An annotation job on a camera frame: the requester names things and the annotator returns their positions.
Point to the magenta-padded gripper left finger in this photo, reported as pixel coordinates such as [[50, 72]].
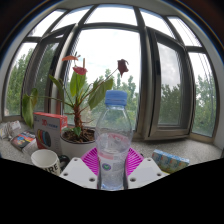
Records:
[[78, 171]]

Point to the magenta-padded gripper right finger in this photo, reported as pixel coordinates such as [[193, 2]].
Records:
[[146, 171]]

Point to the clear blue-capped water bottle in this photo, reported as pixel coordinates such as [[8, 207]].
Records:
[[112, 140]]

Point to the red-flowered plant in white pot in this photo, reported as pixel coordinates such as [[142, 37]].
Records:
[[77, 146]]

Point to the light blue tissue pack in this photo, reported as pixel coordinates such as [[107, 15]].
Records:
[[170, 161]]

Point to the white mug with black lettering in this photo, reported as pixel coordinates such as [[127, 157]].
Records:
[[46, 160]]

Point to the red and white cardboard box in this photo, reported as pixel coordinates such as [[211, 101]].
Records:
[[50, 128]]

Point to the colourful marker pack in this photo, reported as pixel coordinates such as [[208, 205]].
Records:
[[22, 140]]

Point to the dark metal window frame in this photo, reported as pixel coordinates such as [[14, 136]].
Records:
[[146, 83]]

